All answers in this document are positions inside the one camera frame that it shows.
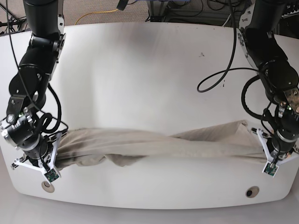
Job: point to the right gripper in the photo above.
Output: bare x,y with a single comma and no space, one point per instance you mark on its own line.
41,155

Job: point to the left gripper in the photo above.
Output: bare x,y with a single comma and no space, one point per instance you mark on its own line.
276,150

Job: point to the beige T-shirt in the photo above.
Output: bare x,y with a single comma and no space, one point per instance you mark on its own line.
91,146

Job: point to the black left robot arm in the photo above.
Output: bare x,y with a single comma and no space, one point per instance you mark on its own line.
279,78

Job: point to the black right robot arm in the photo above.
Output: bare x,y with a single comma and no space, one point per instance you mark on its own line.
26,126

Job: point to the white power strip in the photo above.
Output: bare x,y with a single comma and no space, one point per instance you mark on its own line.
291,10

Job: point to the black tripod stand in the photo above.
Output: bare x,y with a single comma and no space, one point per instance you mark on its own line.
11,23

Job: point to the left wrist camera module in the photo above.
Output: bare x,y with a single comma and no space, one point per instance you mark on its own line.
270,169

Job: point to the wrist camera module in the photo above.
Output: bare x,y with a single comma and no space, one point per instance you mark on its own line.
52,175
270,169

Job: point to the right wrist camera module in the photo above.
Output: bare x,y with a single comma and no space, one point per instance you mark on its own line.
52,175

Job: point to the left table cable grommet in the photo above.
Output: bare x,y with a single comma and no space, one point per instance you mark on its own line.
49,188

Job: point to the table cable grommet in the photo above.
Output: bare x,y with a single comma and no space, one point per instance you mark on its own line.
252,192
49,188

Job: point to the right table cable grommet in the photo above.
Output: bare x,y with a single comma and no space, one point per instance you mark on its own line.
252,192

